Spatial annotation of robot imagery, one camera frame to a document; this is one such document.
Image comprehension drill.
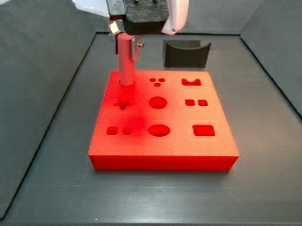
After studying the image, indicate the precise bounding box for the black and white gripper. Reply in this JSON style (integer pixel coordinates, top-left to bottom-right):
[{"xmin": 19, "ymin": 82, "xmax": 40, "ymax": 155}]
[{"xmin": 72, "ymin": 0, "xmax": 188, "ymax": 61}]

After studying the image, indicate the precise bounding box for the red hexagon peg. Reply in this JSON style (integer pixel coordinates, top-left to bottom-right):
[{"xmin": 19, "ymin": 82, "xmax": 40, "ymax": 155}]
[{"xmin": 118, "ymin": 33, "xmax": 135, "ymax": 87}]

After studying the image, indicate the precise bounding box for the black curved holder stand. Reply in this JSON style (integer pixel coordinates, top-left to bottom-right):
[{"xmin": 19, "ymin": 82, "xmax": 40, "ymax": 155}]
[{"xmin": 163, "ymin": 40, "xmax": 211, "ymax": 68}]

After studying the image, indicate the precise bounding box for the red shape sorter block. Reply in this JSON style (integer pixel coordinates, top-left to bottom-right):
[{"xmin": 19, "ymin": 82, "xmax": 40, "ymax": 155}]
[{"xmin": 88, "ymin": 71, "xmax": 239, "ymax": 171}]

